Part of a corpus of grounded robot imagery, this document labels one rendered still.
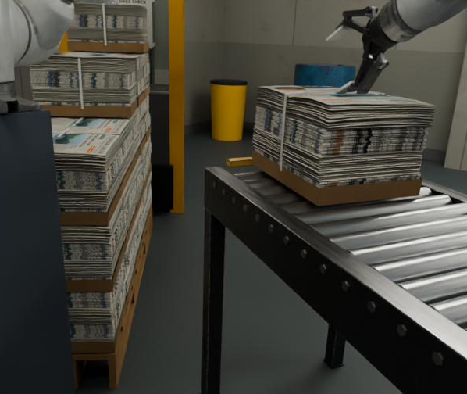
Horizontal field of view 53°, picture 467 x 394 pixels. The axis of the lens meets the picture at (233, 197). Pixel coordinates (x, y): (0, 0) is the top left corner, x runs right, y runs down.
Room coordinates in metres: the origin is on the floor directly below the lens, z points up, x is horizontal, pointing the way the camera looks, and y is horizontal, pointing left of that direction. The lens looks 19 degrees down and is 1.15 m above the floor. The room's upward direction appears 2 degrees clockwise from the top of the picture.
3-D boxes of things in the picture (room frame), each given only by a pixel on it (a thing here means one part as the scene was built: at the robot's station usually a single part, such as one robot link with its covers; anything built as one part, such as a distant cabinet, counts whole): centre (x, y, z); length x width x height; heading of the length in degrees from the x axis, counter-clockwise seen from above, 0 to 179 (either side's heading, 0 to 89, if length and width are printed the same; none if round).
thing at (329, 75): (5.09, -0.91, 0.47); 0.64 x 0.62 x 0.94; 57
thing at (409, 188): (1.11, -0.29, 0.83); 0.29 x 0.16 x 0.04; 112
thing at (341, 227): (0.97, -0.36, 0.77); 0.47 x 0.05 x 0.05; 114
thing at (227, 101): (5.60, 0.11, 0.34); 0.44 x 0.43 x 0.68; 57
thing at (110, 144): (1.87, 0.61, 0.42); 1.17 x 0.39 x 0.83; 5
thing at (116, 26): (2.59, 0.68, 0.65); 0.39 x 0.30 x 1.29; 95
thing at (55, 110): (2.00, 0.63, 0.86); 0.38 x 0.29 x 0.04; 96
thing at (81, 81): (2.00, 0.63, 0.95); 0.38 x 0.29 x 0.23; 96
